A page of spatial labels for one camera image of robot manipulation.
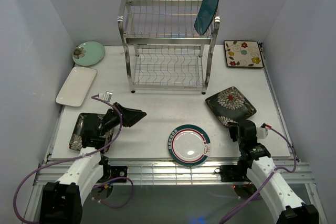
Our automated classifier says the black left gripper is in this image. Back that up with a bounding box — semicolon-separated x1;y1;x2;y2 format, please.
99;102;146;136

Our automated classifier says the black floral plate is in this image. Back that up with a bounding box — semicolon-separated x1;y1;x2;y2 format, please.
69;113;114;151
205;86;257;127

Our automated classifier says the round white teal-rimmed plate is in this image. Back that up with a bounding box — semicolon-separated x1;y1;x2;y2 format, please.
167;124;212;167

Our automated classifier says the teal square plate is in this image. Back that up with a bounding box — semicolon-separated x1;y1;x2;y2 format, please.
194;0;219;36

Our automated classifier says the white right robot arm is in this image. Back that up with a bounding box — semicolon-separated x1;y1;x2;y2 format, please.
220;120;320;223

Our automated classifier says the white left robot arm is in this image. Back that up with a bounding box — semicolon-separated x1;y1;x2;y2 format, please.
39;102;146;223

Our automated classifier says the stainless steel dish rack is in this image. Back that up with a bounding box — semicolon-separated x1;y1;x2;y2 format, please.
117;0;221;94

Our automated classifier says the white rectangular plate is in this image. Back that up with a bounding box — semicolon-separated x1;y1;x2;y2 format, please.
55;66;98;107

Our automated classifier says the mint green round plate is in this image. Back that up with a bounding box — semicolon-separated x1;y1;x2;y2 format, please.
72;41;106;67

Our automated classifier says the cream floral square plate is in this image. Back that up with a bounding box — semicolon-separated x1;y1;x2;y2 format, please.
224;40;264;69

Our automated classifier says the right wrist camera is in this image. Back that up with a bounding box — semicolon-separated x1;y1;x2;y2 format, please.
256;123;269;139

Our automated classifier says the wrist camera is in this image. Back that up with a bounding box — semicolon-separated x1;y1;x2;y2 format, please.
256;123;269;139
98;91;113;102

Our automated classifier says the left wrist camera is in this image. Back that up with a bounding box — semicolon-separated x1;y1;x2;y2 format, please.
98;91;113;102

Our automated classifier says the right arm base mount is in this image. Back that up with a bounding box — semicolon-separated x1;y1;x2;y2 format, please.
214;165;250;182

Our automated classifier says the aluminium table edge rail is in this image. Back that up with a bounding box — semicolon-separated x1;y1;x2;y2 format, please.
33;161;316;186

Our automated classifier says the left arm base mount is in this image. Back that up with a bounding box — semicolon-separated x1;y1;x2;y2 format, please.
99;156;128;183

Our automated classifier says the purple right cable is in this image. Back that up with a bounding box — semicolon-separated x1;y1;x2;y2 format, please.
219;126;299;224

